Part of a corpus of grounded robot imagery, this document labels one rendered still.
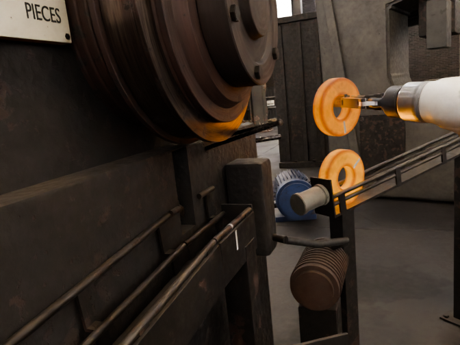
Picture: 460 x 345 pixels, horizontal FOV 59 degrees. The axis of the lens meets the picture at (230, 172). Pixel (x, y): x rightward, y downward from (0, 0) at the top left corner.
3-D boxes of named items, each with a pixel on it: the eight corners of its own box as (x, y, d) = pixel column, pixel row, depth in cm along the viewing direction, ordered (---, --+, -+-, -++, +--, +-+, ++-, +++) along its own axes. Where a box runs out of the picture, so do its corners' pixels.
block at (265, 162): (230, 255, 104) (220, 163, 100) (240, 244, 111) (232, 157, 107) (270, 258, 100) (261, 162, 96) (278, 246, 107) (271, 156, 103)
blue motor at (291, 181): (276, 228, 287) (272, 181, 280) (271, 206, 343) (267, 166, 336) (320, 224, 285) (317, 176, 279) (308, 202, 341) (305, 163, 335)
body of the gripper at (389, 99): (394, 120, 92) (361, 118, 100) (416, 116, 96) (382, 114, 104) (395, 86, 90) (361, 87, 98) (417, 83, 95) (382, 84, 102)
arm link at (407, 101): (440, 120, 92) (415, 119, 97) (442, 79, 90) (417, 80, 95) (417, 125, 87) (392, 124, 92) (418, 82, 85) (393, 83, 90)
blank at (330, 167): (335, 214, 117) (345, 216, 114) (309, 179, 109) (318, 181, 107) (363, 174, 121) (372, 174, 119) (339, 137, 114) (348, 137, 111)
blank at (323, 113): (308, 85, 106) (317, 85, 103) (348, 72, 113) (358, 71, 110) (316, 142, 111) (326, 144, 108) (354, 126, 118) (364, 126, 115)
